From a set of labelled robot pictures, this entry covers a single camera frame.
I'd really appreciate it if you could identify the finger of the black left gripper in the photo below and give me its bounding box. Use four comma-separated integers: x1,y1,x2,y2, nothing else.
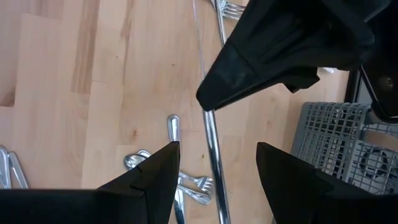
281,67,321,93
196,0,376,112

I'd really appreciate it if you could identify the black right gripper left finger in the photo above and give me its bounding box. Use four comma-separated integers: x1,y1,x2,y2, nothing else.
99,141,180,224

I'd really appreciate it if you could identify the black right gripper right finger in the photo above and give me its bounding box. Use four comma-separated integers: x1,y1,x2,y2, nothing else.
256,142,333,224

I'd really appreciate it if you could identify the grey plastic cutlery basket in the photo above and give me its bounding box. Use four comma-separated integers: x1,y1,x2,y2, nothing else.
290,101,398,195

